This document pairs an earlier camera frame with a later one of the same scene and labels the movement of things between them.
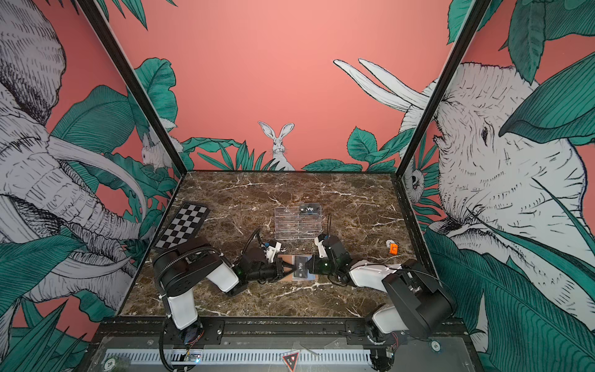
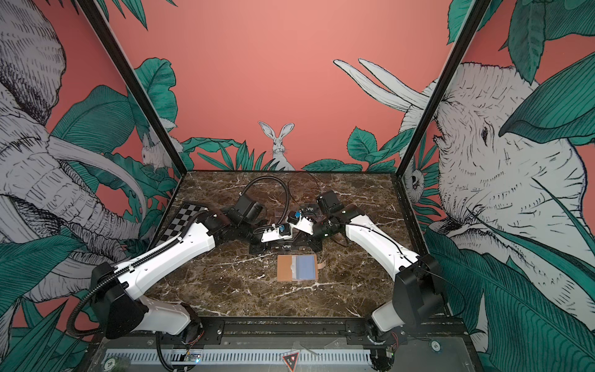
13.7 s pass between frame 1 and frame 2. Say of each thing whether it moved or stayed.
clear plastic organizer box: stayed
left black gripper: moved
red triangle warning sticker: stayed
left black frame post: stayed
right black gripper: moved
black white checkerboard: stayed
